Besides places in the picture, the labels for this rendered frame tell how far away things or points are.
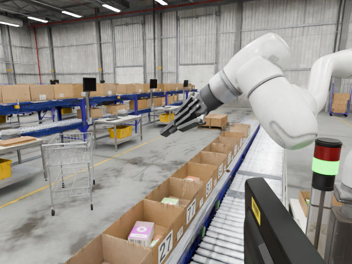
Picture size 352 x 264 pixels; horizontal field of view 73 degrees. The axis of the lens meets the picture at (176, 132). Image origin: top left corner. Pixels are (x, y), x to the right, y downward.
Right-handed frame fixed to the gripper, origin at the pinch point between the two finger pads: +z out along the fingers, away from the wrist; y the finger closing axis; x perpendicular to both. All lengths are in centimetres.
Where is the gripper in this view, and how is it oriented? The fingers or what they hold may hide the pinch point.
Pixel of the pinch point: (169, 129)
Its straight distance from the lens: 79.3
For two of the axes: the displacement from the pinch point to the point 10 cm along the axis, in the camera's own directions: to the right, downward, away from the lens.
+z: -6.9, 5.1, 5.1
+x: -7.1, -3.4, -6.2
